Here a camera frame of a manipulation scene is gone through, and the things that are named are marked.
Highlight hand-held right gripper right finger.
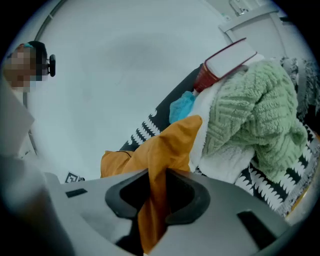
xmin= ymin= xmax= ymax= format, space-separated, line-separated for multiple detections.
xmin=149 ymin=167 xmax=292 ymax=256

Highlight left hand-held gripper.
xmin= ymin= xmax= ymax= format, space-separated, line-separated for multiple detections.
xmin=64 ymin=171 xmax=86 ymax=185

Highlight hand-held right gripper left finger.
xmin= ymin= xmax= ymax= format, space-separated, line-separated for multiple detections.
xmin=44 ymin=168 xmax=151 ymax=256

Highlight orange sofa cushion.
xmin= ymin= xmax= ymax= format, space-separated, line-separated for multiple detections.
xmin=100 ymin=115 xmax=203 ymax=255

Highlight black white patterned blanket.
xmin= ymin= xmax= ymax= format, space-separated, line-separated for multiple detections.
xmin=119 ymin=67 xmax=318 ymax=218

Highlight person's white shirt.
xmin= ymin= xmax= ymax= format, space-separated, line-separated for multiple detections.
xmin=0 ymin=77 xmax=36 ymax=158

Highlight person's head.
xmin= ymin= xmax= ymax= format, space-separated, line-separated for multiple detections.
xmin=2 ymin=41 xmax=50 ymax=93

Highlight blue disposable cap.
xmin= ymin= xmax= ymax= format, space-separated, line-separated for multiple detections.
xmin=169 ymin=90 xmax=196 ymax=125

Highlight red hardcover book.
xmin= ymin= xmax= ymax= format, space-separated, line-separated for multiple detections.
xmin=193 ymin=37 xmax=258 ymax=93

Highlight grey patterned blanket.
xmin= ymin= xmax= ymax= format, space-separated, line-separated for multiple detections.
xmin=279 ymin=56 xmax=320 ymax=123

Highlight white vanity cabinet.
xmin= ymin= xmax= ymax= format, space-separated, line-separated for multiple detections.
xmin=217 ymin=0 xmax=288 ymax=58

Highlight black head-mounted camera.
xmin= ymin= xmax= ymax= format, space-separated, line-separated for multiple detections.
xmin=47 ymin=54 xmax=57 ymax=78

